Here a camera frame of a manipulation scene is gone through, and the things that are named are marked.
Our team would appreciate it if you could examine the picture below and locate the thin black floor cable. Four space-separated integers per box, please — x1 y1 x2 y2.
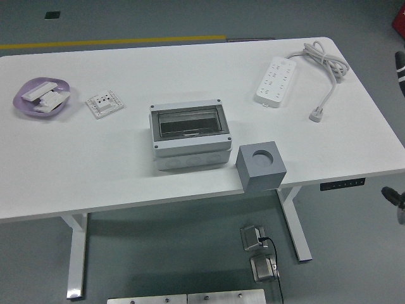
258 236 285 304

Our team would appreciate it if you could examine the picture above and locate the metal floor socket box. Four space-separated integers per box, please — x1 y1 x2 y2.
249 255 281 282
239 225 269 253

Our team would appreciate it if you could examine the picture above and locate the black table control panel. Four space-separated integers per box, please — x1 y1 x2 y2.
320 177 366 192

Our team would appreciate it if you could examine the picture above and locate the white square socket plate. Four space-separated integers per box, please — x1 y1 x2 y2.
85 89 127 120

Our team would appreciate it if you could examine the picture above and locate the white plastic bracket piece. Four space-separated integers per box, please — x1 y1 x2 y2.
39 90 71 107

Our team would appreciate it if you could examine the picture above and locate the grey electrical box clear lid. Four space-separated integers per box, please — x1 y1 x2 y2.
149 98 234 172

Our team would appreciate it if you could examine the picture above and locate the white power strip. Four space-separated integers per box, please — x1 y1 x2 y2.
254 56 297 109

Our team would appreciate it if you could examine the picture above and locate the long white plastic block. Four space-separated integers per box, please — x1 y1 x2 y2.
21 80 58 102

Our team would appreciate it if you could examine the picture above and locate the grey power cord with plug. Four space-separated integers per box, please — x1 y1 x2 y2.
285 41 351 124

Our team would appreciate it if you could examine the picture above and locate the red object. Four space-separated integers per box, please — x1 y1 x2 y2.
391 6 405 37

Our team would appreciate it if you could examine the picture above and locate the grey cube with round recess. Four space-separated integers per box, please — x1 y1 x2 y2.
235 141 287 193

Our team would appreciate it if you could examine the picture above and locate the purple plate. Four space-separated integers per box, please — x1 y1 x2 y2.
12 77 71 119

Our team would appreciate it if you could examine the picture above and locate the brushed metal plate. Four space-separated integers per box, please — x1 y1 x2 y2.
106 294 188 304
187 288 266 304

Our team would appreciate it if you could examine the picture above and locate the small white plastic piece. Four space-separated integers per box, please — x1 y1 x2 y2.
33 101 59 113

